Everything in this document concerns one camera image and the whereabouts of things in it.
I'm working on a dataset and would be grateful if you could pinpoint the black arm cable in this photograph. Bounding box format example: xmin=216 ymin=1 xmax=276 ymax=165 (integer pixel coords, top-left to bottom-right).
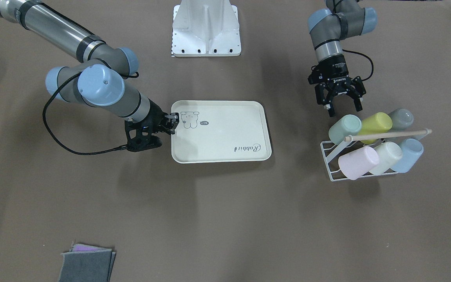
xmin=342 ymin=49 xmax=374 ymax=82
xmin=42 ymin=72 xmax=140 ymax=156

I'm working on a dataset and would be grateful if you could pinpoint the grey cup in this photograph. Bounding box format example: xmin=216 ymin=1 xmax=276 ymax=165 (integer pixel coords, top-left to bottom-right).
xmin=388 ymin=108 xmax=415 ymax=132

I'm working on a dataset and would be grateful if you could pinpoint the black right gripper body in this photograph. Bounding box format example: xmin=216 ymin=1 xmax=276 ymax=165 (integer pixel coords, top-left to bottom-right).
xmin=143 ymin=100 xmax=170 ymax=134

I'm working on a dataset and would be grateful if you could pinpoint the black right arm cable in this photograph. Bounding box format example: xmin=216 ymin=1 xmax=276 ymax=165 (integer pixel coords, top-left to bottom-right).
xmin=42 ymin=72 xmax=140 ymax=156

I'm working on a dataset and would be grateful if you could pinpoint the grey folded cloth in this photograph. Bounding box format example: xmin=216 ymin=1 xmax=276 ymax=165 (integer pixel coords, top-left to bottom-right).
xmin=58 ymin=249 xmax=116 ymax=282

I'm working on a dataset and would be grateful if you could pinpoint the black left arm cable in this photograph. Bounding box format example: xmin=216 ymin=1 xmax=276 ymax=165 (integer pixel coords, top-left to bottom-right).
xmin=342 ymin=49 xmax=374 ymax=82

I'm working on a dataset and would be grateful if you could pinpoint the light blue cup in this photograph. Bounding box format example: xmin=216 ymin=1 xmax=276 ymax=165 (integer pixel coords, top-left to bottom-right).
xmin=391 ymin=139 xmax=424 ymax=173

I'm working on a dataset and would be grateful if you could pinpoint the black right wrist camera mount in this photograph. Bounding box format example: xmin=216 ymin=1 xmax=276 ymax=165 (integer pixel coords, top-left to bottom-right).
xmin=124 ymin=120 xmax=162 ymax=152

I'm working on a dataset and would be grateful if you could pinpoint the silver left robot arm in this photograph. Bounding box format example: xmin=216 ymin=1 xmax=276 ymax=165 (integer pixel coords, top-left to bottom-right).
xmin=308 ymin=0 xmax=378 ymax=117

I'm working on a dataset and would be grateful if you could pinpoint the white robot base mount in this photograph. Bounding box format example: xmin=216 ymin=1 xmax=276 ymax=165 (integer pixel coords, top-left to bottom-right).
xmin=171 ymin=0 xmax=242 ymax=57

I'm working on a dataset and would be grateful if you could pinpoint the pink cup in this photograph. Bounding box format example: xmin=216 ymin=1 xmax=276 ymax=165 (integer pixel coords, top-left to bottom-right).
xmin=338 ymin=146 xmax=380 ymax=180

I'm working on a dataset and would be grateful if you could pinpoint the purple cloth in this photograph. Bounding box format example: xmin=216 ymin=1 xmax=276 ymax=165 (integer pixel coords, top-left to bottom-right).
xmin=70 ymin=243 xmax=105 ymax=252

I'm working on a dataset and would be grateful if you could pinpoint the white wire cup rack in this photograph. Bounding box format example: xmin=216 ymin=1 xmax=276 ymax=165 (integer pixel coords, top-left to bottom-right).
xmin=320 ymin=141 xmax=398 ymax=182

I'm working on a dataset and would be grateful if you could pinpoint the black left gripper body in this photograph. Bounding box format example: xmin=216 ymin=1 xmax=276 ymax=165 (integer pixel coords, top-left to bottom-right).
xmin=308 ymin=54 xmax=349 ymax=96

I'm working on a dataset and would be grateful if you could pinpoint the cream rabbit tray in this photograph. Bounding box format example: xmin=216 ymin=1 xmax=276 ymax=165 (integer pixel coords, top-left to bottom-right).
xmin=171 ymin=100 xmax=272 ymax=164

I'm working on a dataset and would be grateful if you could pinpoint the yellow cup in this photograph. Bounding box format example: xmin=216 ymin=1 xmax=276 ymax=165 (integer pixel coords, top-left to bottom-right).
xmin=358 ymin=112 xmax=393 ymax=136

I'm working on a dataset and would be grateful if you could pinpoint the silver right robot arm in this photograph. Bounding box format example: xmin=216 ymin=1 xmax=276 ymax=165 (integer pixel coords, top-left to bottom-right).
xmin=0 ymin=0 xmax=179 ymax=134

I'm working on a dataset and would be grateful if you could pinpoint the cream white cup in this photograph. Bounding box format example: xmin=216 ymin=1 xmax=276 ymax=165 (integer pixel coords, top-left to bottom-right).
xmin=369 ymin=141 xmax=403 ymax=175

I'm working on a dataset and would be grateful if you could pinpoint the green cup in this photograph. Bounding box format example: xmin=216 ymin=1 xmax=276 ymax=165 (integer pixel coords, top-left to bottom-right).
xmin=328 ymin=114 xmax=362 ymax=145

